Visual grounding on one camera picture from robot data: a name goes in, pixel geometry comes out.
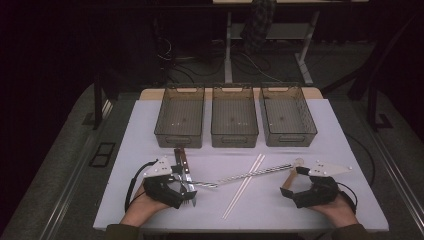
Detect left hand-held gripper cable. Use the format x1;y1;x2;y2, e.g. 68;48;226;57
124;159;159;213

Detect black metal stand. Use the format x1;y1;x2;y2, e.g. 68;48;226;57
366;76;394;132

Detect grey transparent plastic bin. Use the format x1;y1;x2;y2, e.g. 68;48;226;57
210;85;260;149
259;84;318;148
153;85;206;149

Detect wooden handle knife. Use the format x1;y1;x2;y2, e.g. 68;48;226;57
178;148;198;208

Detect white frame desk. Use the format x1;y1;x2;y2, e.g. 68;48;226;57
212;0;369;86

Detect white table mat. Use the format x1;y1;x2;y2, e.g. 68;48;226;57
93;98;390;233

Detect amber handle clear spoon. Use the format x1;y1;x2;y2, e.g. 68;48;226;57
281;157;305;192

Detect dark patterned hanging cloth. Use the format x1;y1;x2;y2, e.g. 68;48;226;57
239;0;278;54

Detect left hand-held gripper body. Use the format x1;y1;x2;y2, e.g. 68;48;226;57
142;156;185;210

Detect thin black floor cable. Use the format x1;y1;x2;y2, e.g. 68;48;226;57
344;133;377;188

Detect metal floor rail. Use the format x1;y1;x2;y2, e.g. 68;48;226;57
371;131;424;231
39;99;114;240

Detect black floor frame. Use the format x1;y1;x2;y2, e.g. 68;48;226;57
88;142;117;168

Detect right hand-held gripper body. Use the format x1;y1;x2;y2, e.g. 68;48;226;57
293;160;353;209

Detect hand-held gripper cable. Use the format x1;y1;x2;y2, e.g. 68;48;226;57
336;181;359;214
124;159;159;213

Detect right hand-held gripper cable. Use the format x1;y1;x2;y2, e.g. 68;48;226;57
336;181;359;214

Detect white floor cable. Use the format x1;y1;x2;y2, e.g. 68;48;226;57
239;51;284;83

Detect person's right hand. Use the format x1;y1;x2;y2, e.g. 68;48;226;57
308;191;359;225

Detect person's left hand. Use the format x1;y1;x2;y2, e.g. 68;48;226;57
124;184;172;224

